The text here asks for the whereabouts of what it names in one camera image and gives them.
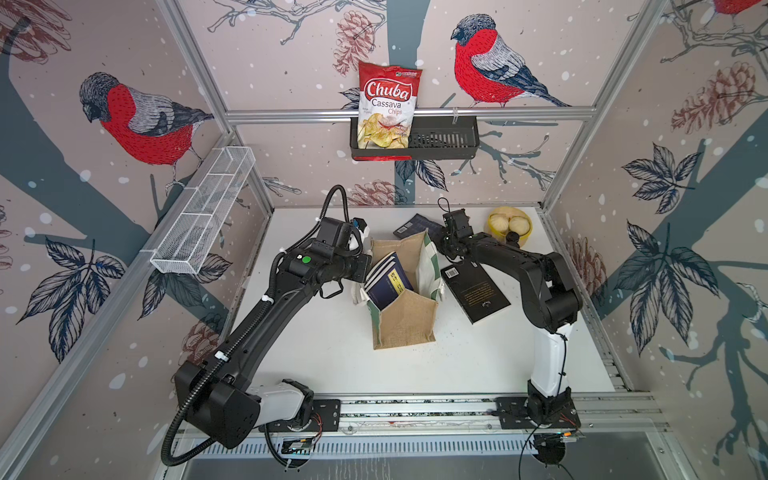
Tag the burlap canvas bag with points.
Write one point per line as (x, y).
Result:
(409, 320)

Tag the black paperback book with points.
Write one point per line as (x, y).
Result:
(475, 291)

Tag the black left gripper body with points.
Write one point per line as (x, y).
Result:
(357, 267)

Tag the navy book yellow label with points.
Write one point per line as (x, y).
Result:
(386, 281)

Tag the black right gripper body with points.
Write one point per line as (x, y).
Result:
(444, 245)

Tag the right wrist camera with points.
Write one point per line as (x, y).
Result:
(457, 225)

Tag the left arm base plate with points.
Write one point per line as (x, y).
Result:
(323, 415)

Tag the yellow bowl with buns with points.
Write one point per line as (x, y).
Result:
(505, 219)

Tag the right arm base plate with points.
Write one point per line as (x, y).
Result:
(519, 413)

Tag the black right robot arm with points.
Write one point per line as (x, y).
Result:
(549, 302)

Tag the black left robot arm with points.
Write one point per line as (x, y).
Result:
(213, 395)

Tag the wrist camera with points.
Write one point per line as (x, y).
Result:
(362, 226)
(457, 225)

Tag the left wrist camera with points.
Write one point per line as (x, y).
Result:
(362, 226)

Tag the black wire wall basket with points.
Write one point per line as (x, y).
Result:
(431, 138)

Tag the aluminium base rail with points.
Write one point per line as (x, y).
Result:
(484, 413)

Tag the red cassava chips bag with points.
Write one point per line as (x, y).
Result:
(386, 109)

